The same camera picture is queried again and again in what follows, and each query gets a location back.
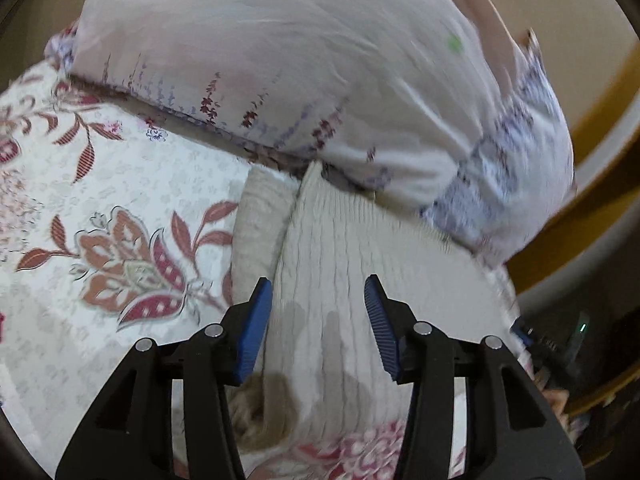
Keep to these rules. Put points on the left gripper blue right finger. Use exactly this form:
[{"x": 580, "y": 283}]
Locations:
[{"x": 392, "y": 322}]

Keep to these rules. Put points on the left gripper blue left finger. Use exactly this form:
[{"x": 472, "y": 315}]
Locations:
[{"x": 244, "y": 327}]

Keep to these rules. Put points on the beige cable-knit sweater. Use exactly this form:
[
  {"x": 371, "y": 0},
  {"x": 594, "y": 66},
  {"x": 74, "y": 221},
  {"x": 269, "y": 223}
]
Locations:
[{"x": 318, "y": 374}]

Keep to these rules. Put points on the person's right hand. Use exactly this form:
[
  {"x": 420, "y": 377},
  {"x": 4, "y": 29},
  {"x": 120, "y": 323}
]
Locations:
[{"x": 557, "y": 399}]

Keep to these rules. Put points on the wooden headboard shelf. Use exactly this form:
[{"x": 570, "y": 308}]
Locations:
[{"x": 605, "y": 205}]

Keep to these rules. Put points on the white red floral bedsheet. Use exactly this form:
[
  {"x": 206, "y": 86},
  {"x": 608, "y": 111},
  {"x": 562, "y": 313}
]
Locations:
[{"x": 117, "y": 225}]

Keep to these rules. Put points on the lilac floral pillow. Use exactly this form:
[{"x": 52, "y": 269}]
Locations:
[{"x": 431, "y": 105}]

